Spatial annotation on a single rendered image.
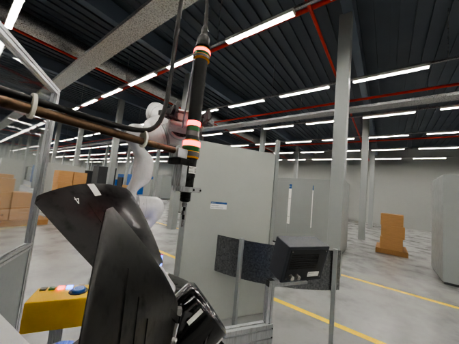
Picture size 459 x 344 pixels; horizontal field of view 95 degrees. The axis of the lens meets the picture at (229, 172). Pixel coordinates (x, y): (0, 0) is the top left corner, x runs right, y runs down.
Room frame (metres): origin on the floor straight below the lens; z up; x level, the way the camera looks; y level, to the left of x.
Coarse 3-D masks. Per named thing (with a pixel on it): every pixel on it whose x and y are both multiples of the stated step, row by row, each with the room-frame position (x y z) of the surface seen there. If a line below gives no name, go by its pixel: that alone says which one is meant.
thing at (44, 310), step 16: (48, 288) 0.75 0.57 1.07; (64, 288) 0.76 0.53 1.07; (32, 304) 0.67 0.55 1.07; (48, 304) 0.68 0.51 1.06; (64, 304) 0.70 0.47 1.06; (80, 304) 0.71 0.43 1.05; (32, 320) 0.67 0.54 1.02; (48, 320) 0.68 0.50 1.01; (64, 320) 0.70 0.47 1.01; (80, 320) 0.72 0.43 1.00
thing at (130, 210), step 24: (48, 192) 0.37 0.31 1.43; (72, 192) 0.41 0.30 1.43; (120, 192) 0.52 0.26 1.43; (48, 216) 0.35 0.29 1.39; (72, 216) 0.39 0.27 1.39; (96, 216) 0.42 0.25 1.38; (144, 216) 0.53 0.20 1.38; (72, 240) 0.37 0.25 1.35; (96, 240) 0.40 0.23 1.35; (144, 240) 0.47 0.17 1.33
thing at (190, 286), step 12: (192, 288) 0.43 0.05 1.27; (180, 300) 0.41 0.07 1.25; (192, 300) 0.40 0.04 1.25; (204, 300) 0.47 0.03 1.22; (192, 312) 0.39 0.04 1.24; (204, 312) 0.39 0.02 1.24; (180, 324) 0.38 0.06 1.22; (192, 324) 0.38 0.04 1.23; (204, 324) 0.39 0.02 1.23; (216, 324) 0.39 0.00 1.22; (180, 336) 0.38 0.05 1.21; (192, 336) 0.38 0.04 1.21; (204, 336) 0.39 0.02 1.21; (216, 336) 0.40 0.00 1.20
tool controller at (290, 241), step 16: (288, 240) 1.07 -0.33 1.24; (304, 240) 1.11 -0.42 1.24; (320, 240) 1.15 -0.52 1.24; (272, 256) 1.12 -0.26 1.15; (288, 256) 1.02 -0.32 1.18; (304, 256) 1.05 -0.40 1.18; (320, 256) 1.09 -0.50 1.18; (272, 272) 1.11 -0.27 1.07; (288, 272) 1.04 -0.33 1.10; (304, 272) 1.08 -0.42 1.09; (320, 272) 1.13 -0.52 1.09
